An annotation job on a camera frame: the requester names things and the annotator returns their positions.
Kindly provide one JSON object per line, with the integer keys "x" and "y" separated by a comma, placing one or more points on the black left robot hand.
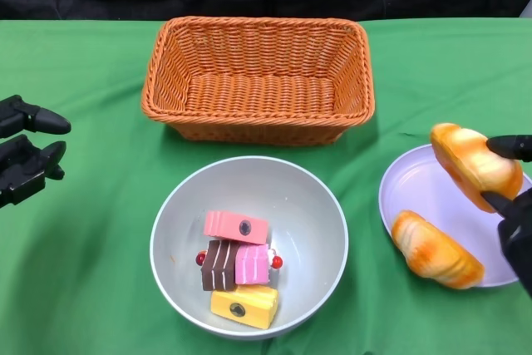
{"x": 21, "y": 172}

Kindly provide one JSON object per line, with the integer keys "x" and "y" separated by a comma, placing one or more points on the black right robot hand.
{"x": 519, "y": 238}

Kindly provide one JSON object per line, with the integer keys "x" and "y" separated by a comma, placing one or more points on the orange striped long bread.
{"x": 436, "y": 255}

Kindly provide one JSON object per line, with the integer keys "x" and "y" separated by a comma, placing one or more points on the grey round bowl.
{"x": 291, "y": 188}

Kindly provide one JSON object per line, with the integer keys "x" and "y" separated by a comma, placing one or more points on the lavender round plate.
{"x": 415, "y": 188}

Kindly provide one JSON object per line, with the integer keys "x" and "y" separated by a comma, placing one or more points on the brown striped toy cake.
{"x": 218, "y": 265}

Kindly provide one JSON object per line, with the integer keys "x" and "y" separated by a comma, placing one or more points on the salmon pink toy cake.
{"x": 232, "y": 226}

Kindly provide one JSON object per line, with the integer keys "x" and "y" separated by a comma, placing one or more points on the orange wicker basket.
{"x": 257, "y": 97}

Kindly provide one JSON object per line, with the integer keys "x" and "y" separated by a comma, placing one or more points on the yellow toy cake slice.
{"x": 249, "y": 305}

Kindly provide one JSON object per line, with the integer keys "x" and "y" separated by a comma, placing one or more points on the green tablecloth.
{"x": 83, "y": 80}

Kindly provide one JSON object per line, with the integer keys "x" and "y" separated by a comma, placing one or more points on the grey object behind table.
{"x": 527, "y": 13}

